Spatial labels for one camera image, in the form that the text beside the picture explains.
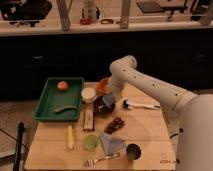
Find blue sponge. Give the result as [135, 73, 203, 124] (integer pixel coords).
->
[102, 94, 115, 107]

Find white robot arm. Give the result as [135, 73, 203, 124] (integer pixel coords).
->
[108, 55, 213, 171]

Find orange bowl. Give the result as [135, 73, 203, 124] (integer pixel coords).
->
[97, 78, 109, 94]

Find purple bowl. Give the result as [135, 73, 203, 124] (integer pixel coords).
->
[93, 97, 116, 117]

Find white cup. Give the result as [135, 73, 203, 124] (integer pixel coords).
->
[81, 87, 96, 103]

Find wooden block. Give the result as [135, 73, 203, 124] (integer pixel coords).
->
[83, 109, 94, 131]

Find bunch of dark grapes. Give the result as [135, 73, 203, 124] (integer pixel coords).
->
[104, 117, 125, 134]

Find orange fruit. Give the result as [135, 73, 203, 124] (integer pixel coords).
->
[57, 81, 69, 91]

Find green chili pepper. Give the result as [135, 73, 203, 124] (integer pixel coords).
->
[53, 105, 77, 113]

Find green tray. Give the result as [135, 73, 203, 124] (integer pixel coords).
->
[34, 77, 84, 122]

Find green cup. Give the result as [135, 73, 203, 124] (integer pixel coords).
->
[83, 134, 99, 151]

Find blue cloth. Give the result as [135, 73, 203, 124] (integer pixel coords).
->
[99, 132, 126, 155]

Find corn cob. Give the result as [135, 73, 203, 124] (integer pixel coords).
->
[67, 125, 74, 150]

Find metal cup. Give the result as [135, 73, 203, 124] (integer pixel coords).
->
[126, 144, 141, 161]

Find metal fork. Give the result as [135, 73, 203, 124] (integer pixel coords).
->
[83, 153, 120, 167]

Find black stand pole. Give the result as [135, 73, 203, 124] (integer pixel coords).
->
[13, 122, 25, 171]

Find black office chair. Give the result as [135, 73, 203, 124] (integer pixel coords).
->
[0, 0, 52, 27]

